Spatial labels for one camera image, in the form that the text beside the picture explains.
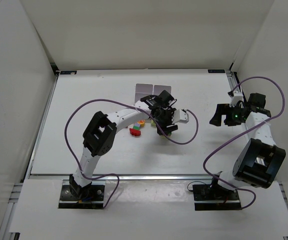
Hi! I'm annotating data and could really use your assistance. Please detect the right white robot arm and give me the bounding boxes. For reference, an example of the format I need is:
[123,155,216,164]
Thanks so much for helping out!
[191,91,286,201]

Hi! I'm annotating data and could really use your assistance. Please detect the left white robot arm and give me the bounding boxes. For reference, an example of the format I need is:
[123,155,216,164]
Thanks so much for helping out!
[69,90,178,200]

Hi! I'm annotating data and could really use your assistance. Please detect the yellow oval printed lego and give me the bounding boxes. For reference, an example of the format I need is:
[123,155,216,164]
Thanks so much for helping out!
[135,120,146,128]

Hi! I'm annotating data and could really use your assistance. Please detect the right white divided container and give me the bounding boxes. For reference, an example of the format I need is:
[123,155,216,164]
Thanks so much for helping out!
[153,84,172,96]

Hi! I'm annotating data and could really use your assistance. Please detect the white divided container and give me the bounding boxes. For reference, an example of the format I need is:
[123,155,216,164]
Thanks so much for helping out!
[134,83,154,103]
[153,84,172,96]

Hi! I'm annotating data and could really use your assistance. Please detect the lilac green red lego stack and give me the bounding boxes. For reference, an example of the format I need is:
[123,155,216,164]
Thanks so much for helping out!
[129,123,141,137]

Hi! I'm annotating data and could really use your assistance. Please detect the left white divided container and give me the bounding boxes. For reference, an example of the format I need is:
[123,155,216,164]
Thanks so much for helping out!
[134,83,154,103]

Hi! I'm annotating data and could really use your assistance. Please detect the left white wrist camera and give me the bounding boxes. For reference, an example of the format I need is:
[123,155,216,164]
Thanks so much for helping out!
[172,109,189,124]

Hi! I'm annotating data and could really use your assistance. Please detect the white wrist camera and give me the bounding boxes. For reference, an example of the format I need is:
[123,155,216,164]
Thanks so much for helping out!
[227,91,244,107]
[172,109,189,124]

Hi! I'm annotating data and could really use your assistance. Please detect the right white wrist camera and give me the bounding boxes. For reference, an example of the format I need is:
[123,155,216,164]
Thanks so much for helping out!
[227,91,244,107]

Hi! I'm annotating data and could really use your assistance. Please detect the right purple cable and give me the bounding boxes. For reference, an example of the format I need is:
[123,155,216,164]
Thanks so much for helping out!
[202,76,286,209]

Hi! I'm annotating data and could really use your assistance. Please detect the purple cable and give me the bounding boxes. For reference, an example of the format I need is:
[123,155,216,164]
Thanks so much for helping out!
[202,76,286,209]
[64,99,200,209]

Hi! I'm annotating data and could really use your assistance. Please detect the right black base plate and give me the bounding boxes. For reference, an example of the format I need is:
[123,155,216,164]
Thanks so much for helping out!
[188,184,242,211]

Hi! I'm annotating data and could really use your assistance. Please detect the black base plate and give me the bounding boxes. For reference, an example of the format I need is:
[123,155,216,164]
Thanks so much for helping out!
[188,184,242,211]
[58,180,106,210]

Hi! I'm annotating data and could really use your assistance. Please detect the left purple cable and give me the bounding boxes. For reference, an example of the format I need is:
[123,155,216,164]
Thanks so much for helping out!
[64,99,200,209]

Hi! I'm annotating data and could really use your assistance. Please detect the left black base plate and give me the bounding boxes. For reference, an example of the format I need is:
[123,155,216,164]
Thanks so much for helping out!
[58,180,106,210]

